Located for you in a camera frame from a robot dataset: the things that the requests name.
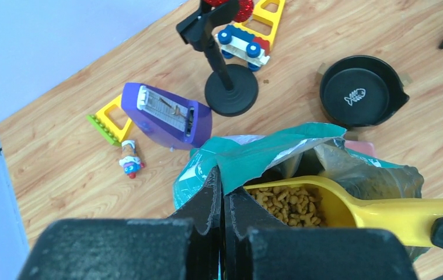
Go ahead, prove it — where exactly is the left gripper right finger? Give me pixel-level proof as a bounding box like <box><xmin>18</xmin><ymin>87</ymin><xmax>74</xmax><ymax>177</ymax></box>
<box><xmin>224</xmin><ymin>188</ymin><xmax>417</xmax><ymax>279</ymax></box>

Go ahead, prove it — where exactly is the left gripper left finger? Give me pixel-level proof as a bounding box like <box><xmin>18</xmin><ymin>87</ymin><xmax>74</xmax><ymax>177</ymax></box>
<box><xmin>19</xmin><ymin>167</ymin><xmax>222</xmax><ymax>279</ymax></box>

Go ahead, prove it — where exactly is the yellow scoop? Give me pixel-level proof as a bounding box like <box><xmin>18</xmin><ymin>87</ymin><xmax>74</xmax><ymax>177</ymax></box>
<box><xmin>245</xmin><ymin>176</ymin><xmax>443</xmax><ymax>247</ymax></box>

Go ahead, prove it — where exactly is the green pet food bag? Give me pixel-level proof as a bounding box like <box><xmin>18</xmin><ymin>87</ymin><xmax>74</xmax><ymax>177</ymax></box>
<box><xmin>172</xmin><ymin>122</ymin><xmax>430</xmax><ymax>264</ymax></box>

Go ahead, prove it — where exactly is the brown pet food kibble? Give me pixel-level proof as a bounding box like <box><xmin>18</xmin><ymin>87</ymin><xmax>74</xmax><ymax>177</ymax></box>
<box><xmin>248</xmin><ymin>185</ymin><xmax>327</xmax><ymax>228</ymax></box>

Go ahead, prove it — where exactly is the pink cat-ear pet bowl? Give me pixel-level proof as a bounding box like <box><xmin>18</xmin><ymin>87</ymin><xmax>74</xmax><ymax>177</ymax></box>
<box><xmin>344</xmin><ymin>140</ymin><xmax>376</xmax><ymax>157</ymax></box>

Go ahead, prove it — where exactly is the black pet bowl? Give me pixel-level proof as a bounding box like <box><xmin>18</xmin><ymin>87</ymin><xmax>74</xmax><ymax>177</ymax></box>
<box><xmin>319</xmin><ymin>55</ymin><xmax>410</xmax><ymax>128</ymax></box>

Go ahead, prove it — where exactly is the small toy figure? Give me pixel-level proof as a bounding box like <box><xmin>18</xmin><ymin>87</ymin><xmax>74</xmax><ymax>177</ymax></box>
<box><xmin>118</xmin><ymin>140</ymin><xmax>144</xmax><ymax>179</ymax></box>

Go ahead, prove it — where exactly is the purple metronome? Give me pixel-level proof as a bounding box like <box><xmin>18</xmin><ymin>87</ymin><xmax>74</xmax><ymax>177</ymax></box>
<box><xmin>121</xmin><ymin>82</ymin><xmax>212</xmax><ymax>150</ymax></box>

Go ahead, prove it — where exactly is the yellow green toy triangle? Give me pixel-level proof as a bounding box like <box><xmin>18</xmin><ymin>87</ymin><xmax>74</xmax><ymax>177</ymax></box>
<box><xmin>86</xmin><ymin>95</ymin><xmax>132</xmax><ymax>146</ymax></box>

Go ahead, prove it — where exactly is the black round-base mic stand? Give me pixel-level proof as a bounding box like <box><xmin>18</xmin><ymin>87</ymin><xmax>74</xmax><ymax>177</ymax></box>
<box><xmin>176</xmin><ymin>1</ymin><xmax>259</xmax><ymax>117</ymax></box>

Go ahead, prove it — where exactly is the blue white toy car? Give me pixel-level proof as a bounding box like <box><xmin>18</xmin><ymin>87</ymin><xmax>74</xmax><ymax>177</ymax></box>
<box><xmin>215</xmin><ymin>24</ymin><xmax>270</xmax><ymax>72</ymax></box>

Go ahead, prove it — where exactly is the yellow orange toy triangle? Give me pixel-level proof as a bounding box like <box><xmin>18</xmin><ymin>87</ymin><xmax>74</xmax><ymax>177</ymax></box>
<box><xmin>234</xmin><ymin>0</ymin><xmax>286</xmax><ymax>55</ymax></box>

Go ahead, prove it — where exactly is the red glitter microphone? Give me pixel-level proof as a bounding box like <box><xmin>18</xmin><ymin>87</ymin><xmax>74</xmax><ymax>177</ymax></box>
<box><xmin>201</xmin><ymin>0</ymin><xmax>254</xmax><ymax>23</ymax></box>

